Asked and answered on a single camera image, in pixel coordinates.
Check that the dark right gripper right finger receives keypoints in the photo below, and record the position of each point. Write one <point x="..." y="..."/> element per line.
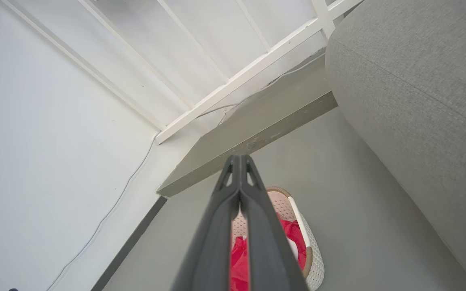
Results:
<point x="265" y="246"/>

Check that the white laundry basket brown rim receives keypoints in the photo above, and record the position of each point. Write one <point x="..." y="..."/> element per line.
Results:
<point x="316" y="258"/>

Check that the white railing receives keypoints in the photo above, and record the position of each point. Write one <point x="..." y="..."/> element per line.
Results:
<point x="249" y="72"/>

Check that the red clothing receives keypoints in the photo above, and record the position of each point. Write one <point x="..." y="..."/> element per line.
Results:
<point x="239" y="262"/>

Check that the raised grey concrete step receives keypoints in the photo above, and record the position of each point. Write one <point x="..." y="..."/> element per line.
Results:
<point x="257" y="121"/>

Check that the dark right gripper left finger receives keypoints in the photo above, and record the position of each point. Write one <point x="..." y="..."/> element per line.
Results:
<point x="212" y="242"/>

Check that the grey fabric sofa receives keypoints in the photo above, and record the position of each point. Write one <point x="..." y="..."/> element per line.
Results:
<point x="419" y="101"/>

